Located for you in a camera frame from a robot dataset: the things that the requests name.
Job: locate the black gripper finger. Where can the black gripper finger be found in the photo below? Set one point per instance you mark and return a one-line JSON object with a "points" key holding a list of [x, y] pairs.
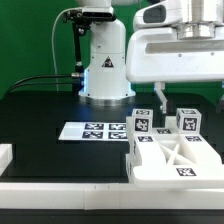
{"points": [[220, 105]]}

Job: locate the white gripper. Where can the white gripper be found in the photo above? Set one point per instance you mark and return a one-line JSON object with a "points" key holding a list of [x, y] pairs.
{"points": [[157, 55]]}

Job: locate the small white tagged cube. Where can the small white tagged cube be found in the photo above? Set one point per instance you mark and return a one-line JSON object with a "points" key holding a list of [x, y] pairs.
{"points": [[188, 120]]}

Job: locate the long white chair back post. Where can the long white chair back post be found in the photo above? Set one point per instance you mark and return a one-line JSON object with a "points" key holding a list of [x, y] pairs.
{"points": [[166, 159]]}

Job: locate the white sheet with tags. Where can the white sheet with tags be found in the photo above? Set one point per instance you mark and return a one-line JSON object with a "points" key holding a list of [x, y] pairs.
{"points": [[93, 131]]}

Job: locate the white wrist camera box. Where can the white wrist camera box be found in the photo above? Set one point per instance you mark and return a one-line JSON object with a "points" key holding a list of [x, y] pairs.
{"points": [[155, 16]]}

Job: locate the white U-shaped boundary frame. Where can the white U-shaped boundary frame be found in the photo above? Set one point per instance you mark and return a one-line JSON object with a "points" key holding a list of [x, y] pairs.
{"points": [[138, 195]]}

